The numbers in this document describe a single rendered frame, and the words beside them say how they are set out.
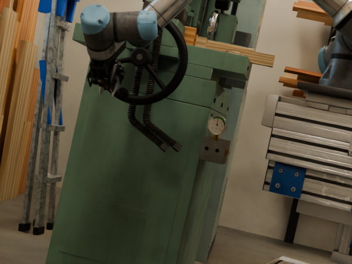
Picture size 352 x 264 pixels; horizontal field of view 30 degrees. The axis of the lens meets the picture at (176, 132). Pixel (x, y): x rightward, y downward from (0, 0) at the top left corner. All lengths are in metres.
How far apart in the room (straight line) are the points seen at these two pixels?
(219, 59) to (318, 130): 0.50
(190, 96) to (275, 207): 2.62
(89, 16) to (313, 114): 0.65
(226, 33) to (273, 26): 2.26
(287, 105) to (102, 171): 0.71
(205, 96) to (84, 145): 0.44
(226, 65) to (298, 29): 2.62
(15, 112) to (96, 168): 1.63
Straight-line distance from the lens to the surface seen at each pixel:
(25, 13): 4.04
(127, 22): 1.69
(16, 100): 3.79
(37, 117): 3.11
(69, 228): 2.27
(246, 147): 4.68
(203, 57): 2.18
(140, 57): 2.01
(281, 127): 1.84
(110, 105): 2.22
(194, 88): 2.17
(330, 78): 1.83
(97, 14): 1.69
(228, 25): 2.50
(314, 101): 1.83
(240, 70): 2.16
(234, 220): 4.71
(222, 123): 2.09
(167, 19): 1.83
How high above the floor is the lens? 0.63
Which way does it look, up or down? 1 degrees down
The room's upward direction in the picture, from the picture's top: 12 degrees clockwise
